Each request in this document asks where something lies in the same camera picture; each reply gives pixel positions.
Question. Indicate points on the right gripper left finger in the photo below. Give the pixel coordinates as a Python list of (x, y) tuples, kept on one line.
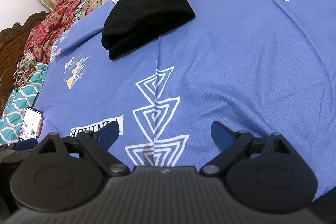
[(85, 154)]

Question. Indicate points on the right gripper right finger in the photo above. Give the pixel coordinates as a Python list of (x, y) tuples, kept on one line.
[(242, 154)]

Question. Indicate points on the black pants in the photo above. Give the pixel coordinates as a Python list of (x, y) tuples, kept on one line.
[(133, 23)]

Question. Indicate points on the smartphone with lit screen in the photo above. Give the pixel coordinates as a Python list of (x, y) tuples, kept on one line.
[(31, 124)]

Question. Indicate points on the teal white patterned pillow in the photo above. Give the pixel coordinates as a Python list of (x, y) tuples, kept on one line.
[(19, 100)]

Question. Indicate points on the carved wooden headboard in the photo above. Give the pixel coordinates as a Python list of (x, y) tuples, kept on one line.
[(12, 47)]

